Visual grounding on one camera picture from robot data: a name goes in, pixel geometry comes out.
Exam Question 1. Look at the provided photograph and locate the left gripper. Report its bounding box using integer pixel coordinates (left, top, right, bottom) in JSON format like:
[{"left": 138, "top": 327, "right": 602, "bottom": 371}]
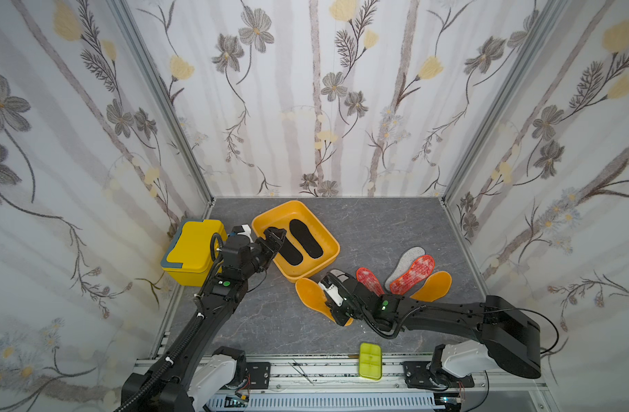
[{"left": 239, "top": 227, "right": 287, "bottom": 283}]

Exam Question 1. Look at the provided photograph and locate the black insole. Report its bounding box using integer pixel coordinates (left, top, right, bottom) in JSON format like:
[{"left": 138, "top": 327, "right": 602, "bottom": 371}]
[
  {"left": 279, "top": 237, "right": 303, "bottom": 266},
  {"left": 290, "top": 219, "right": 324, "bottom": 259}
]

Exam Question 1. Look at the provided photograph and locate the orange translucent insole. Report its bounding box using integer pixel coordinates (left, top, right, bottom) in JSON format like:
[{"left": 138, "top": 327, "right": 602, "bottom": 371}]
[
  {"left": 410, "top": 271, "right": 453, "bottom": 302},
  {"left": 295, "top": 278, "right": 341, "bottom": 325}
]

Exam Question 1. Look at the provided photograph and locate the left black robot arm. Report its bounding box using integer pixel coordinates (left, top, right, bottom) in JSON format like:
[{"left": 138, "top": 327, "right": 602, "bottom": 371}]
[{"left": 118, "top": 226, "right": 287, "bottom": 411}]

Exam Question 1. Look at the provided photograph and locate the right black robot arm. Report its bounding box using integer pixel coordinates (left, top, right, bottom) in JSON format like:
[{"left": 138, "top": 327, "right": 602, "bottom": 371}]
[{"left": 319, "top": 271, "right": 542, "bottom": 379}]

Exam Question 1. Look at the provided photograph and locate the yellow plastic storage tray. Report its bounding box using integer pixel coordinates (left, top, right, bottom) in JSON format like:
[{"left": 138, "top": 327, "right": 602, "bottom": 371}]
[{"left": 252, "top": 200, "right": 341, "bottom": 283}]

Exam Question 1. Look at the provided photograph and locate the green compartment box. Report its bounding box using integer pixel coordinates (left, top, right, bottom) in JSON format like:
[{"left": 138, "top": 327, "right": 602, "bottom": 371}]
[{"left": 358, "top": 343, "right": 383, "bottom": 381}]

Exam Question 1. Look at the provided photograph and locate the yellow lidded box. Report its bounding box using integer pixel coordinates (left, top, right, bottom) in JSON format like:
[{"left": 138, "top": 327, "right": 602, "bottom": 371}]
[{"left": 161, "top": 219, "right": 227, "bottom": 287}]

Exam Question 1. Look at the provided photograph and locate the grey felt insole left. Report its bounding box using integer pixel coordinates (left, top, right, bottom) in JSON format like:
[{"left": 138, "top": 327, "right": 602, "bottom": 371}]
[{"left": 329, "top": 269, "right": 351, "bottom": 283}]

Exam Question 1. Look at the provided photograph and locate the grey felt insole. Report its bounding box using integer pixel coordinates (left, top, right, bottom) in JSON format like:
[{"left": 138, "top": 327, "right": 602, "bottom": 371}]
[
  {"left": 384, "top": 247, "right": 426, "bottom": 290},
  {"left": 329, "top": 269, "right": 351, "bottom": 283}
]

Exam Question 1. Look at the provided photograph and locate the red patterned insole left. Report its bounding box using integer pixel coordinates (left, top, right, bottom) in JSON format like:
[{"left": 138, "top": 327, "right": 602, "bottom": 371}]
[{"left": 356, "top": 267, "right": 385, "bottom": 296}]

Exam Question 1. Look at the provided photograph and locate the red patterned insole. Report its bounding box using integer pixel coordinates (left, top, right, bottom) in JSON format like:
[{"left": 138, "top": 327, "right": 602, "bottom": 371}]
[
  {"left": 356, "top": 267, "right": 385, "bottom": 296},
  {"left": 387, "top": 255, "right": 435, "bottom": 295}
]

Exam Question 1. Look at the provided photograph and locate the grey felt insole right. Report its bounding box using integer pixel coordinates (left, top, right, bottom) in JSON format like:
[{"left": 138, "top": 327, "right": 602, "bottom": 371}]
[{"left": 384, "top": 247, "right": 426, "bottom": 290}]

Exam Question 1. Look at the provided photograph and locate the red patterned insole right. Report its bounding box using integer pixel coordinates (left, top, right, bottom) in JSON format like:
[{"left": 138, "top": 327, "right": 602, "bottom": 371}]
[{"left": 387, "top": 255, "right": 435, "bottom": 295}]

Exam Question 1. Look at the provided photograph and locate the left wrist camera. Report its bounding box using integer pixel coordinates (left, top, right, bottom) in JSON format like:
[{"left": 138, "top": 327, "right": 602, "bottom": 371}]
[{"left": 232, "top": 224, "right": 253, "bottom": 240}]

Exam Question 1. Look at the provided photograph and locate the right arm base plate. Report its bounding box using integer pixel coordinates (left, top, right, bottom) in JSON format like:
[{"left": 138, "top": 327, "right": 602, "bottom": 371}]
[{"left": 402, "top": 362, "right": 475, "bottom": 391}]

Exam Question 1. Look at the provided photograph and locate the black corrugated cable conduit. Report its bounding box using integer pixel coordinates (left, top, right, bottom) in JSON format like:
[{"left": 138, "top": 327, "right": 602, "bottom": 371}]
[{"left": 113, "top": 313, "right": 202, "bottom": 412}]

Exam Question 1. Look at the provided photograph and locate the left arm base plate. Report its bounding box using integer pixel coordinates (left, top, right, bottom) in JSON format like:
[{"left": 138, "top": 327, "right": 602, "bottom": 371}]
[{"left": 240, "top": 362, "right": 271, "bottom": 391}]

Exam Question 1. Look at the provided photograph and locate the aluminium rail frame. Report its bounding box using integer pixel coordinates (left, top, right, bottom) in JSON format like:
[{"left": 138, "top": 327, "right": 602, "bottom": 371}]
[{"left": 208, "top": 353, "right": 559, "bottom": 411}]

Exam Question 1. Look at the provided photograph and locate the white slotted cable duct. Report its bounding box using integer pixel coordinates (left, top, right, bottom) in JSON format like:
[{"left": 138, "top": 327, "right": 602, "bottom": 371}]
[{"left": 207, "top": 393, "right": 446, "bottom": 411}]

